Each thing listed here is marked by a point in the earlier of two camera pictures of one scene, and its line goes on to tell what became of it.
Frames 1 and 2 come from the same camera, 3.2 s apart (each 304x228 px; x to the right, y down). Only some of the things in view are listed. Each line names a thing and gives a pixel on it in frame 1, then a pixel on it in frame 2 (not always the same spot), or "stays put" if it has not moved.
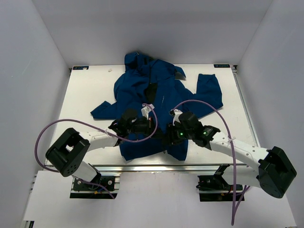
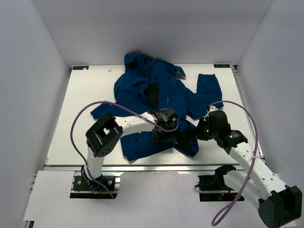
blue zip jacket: [157, 86] stays put
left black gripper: [150, 126] to [168, 136]
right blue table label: [221, 65] stays put
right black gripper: [171, 137] to [199, 134]
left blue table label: [80, 67] stays put
